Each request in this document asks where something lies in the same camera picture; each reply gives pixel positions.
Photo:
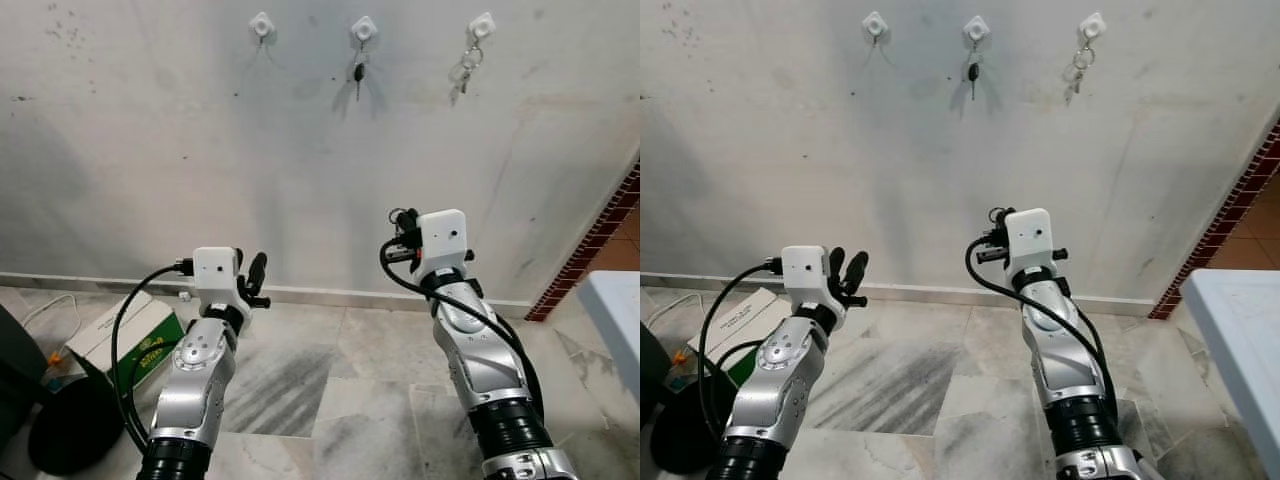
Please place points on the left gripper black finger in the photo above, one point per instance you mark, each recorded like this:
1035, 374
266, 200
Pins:
837, 265
239, 262
257, 270
856, 272

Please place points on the green and white cardboard box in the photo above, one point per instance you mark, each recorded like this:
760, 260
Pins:
745, 325
135, 335

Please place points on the silver key bunch with rings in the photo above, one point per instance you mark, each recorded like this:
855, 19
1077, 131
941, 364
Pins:
465, 72
1078, 68

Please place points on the red brick pattern skirting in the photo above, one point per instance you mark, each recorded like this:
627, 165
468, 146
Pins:
1215, 235
590, 245

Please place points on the small orange object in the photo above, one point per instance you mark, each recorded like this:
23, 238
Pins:
55, 358
680, 368

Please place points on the white table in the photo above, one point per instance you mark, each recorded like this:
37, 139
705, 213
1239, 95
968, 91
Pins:
1235, 345

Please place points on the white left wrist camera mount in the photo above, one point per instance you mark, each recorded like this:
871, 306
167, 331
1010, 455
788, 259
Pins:
215, 272
805, 272

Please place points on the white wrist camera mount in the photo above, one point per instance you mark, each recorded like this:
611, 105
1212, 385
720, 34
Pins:
1030, 240
805, 272
440, 240
215, 272

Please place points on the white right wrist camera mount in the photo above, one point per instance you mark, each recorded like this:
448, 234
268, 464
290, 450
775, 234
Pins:
1030, 240
440, 240

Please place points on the white square wall hook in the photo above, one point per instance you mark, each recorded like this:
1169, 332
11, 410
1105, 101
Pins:
1092, 25
876, 26
365, 30
976, 28
261, 26
481, 26

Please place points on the black pedestal fan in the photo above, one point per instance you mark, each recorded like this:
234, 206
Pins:
690, 440
75, 425

